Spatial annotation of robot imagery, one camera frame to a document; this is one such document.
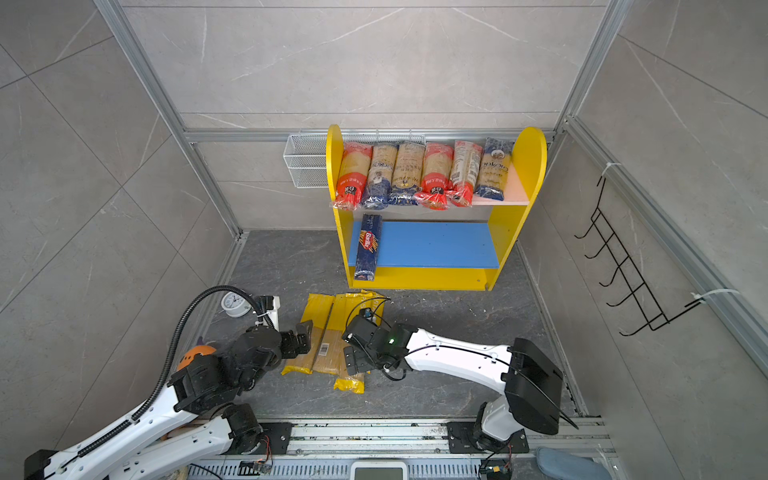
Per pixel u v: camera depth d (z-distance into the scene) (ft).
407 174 2.40
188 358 2.54
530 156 2.20
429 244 3.22
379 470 2.18
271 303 2.04
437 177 2.30
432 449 2.40
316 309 3.15
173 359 1.54
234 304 3.06
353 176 2.37
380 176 2.40
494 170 2.46
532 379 1.32
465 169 2.39
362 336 1.91
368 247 2.97
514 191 2.39
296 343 2.08
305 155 3.20
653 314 1.93
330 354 2.81
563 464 2.25
